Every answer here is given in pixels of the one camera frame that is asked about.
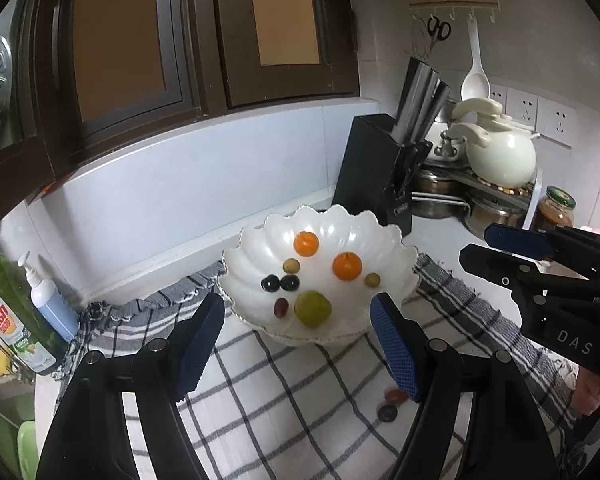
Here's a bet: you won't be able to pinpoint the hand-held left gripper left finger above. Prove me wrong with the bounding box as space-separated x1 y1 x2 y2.
35 291 227 480

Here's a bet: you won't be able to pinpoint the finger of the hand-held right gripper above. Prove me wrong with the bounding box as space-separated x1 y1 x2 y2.
459 244 600 301
484 223 600 281

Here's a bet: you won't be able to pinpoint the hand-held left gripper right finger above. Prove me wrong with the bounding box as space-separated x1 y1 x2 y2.
370 291 561 480

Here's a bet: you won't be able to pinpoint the green apple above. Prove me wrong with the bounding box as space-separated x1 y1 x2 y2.
294 290 333 329

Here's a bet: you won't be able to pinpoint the orange tangerine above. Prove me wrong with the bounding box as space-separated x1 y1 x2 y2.
332 251 363 282
293 230 320 257

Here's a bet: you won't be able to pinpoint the white scalloped bowl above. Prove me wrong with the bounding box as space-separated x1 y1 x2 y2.
216 204 417 346

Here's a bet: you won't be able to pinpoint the person's right hand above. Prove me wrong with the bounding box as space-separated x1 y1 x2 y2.
574 369 600 417

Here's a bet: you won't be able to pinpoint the stainless steel pot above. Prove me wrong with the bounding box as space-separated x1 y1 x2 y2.
411 165 473 220
464 190 528 240

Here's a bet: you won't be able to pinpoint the glass jar brown contents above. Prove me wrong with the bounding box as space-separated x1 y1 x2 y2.
534 186 577 233

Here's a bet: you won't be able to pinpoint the white corner shelf rack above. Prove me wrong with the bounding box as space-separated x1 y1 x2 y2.
467 167 548 233

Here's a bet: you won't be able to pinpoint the wooden beaded trivet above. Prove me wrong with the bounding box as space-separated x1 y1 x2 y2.
472 176 531 196

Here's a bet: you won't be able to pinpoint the cream ceramic teapot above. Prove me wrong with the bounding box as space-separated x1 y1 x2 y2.
451 98 542 190

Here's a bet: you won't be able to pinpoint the black white checked cloth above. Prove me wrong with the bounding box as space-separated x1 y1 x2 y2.
35 252 581 480

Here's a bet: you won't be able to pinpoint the blue white pump bottle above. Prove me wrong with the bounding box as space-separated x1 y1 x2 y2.
17 251 80 343

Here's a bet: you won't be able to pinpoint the black knife block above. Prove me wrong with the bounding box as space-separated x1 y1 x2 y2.
331 114 433 237

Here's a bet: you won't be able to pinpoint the white plastic rice spoon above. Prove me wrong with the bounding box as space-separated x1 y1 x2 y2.
460 15 492 103

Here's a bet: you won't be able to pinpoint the green dish soap bottle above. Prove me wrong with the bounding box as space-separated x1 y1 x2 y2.
0 250 58 376

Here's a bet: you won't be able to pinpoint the green plastic container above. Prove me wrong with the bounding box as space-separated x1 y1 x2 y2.
16 420 38 480

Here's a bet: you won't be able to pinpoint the white wall socket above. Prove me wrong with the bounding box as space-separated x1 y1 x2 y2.
487 84 510 113
507 87 540 128
536 95 581 148

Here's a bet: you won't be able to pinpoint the black handled kitchen shears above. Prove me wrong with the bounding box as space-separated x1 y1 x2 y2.
395 140 433 196

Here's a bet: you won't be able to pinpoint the steel handled knife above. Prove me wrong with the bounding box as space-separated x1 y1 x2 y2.
402 57 428 138
415 80 452 143
407 67 441 141

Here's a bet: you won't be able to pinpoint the black handled scissors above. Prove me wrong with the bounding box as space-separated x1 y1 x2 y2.
422 15 452 56

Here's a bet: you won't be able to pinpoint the wall hook rail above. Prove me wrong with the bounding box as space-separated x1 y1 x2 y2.
409 0 500 12

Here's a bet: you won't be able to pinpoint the dark brown wall cabinet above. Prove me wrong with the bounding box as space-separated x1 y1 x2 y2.
0 0 362 206

